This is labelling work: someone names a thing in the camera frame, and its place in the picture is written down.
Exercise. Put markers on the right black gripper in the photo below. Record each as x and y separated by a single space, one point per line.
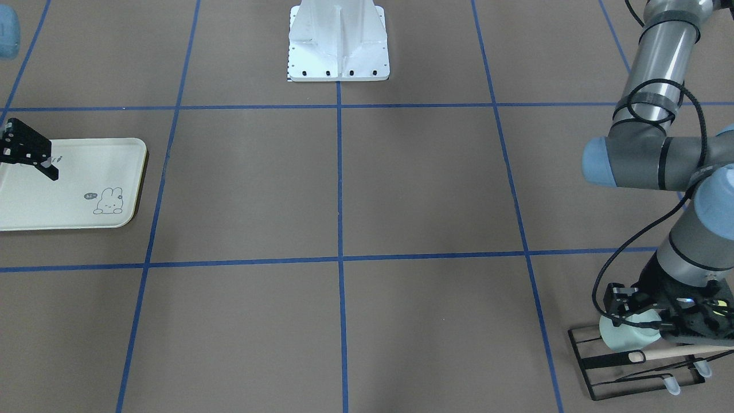
24 144

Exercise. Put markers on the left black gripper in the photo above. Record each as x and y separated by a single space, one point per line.
659 279

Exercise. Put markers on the light green cup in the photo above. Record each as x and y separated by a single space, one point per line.
624 337

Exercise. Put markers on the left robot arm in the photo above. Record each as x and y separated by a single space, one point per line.
658 140

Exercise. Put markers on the cream rabbit tray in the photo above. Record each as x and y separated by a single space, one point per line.
98 186

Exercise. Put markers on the black wire cup rack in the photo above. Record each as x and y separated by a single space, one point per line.
662 366

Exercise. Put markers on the white pedestal column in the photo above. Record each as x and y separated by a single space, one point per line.
342 41

